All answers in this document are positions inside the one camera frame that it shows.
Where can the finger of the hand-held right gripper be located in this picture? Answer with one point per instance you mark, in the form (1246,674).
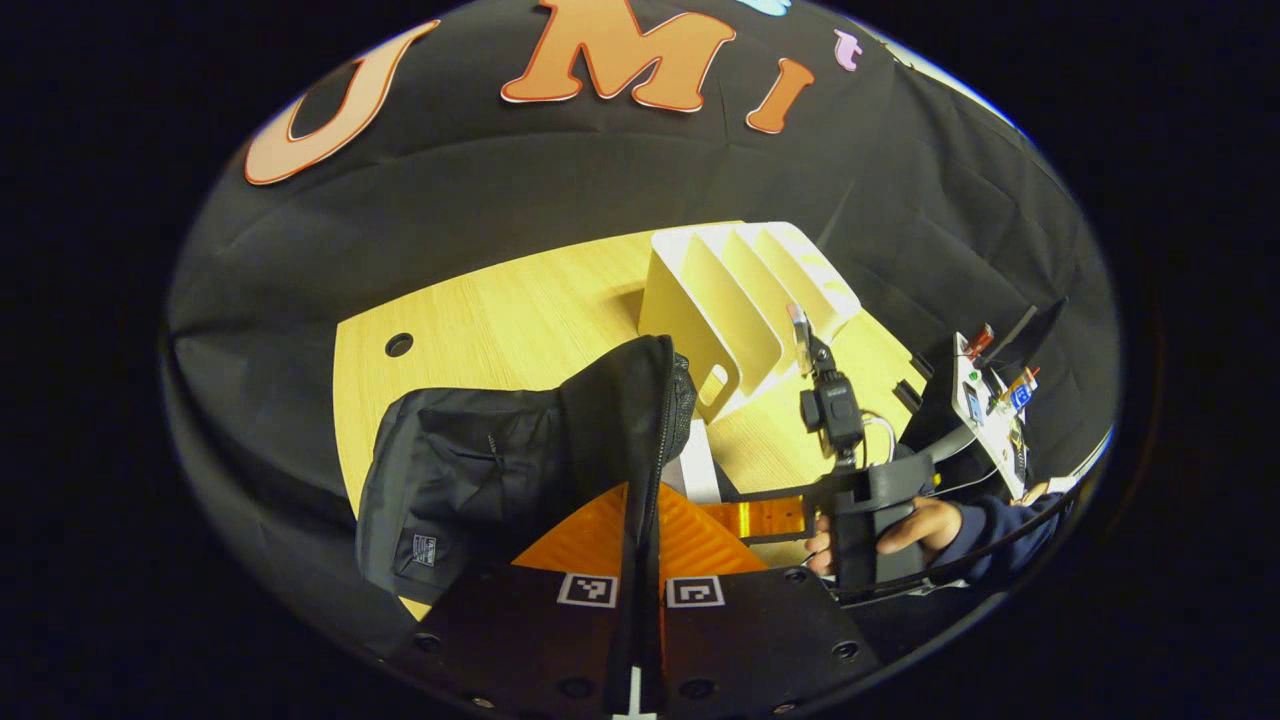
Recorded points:
(765,518)

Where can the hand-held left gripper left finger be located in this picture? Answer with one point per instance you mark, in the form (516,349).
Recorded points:
(520,630)

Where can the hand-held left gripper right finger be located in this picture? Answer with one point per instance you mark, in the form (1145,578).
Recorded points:
(760,630)

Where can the black schoolbag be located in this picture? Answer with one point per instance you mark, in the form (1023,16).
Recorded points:
(470,470)

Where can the white bookshelf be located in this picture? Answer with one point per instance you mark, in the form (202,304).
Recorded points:
(690,310)

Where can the white cluttered side desk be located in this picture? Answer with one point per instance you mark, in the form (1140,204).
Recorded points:
(990,440)

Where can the small red object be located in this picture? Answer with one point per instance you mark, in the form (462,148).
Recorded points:
(978,340)

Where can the small blue box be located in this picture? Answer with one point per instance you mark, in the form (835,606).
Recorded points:
(1020,395)

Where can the black monitor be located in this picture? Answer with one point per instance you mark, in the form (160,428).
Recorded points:
(1035,335)

